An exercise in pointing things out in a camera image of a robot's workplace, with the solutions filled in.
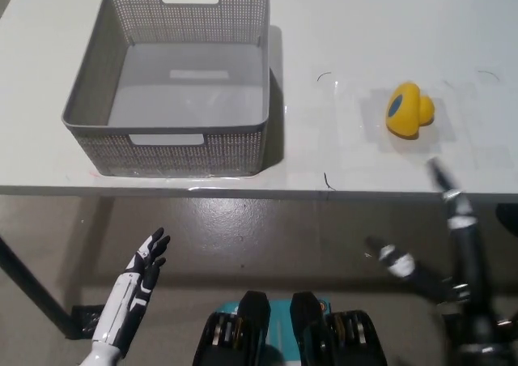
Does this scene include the black floor tape patch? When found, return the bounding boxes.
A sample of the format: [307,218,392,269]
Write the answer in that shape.
[71,304,104,338]

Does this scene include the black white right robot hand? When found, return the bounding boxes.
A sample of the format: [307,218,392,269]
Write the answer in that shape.
[366,157,486,304]

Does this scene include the black round object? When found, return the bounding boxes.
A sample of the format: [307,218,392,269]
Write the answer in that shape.
[495,203,518,233]

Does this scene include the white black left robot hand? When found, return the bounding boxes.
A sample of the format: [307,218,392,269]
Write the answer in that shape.
[91,227,171,349]

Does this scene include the grey perforated plastic basket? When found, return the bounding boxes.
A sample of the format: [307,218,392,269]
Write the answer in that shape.
[60,0,271,177]

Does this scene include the black teal robot body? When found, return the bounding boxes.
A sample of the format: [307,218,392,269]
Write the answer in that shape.
[192,291,389,366]

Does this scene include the black table leg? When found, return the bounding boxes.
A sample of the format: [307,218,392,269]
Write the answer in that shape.
[0,236,78,338]

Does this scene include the yellow rubber duck toy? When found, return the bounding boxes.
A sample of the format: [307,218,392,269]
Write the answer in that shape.
[384,81,436,141]

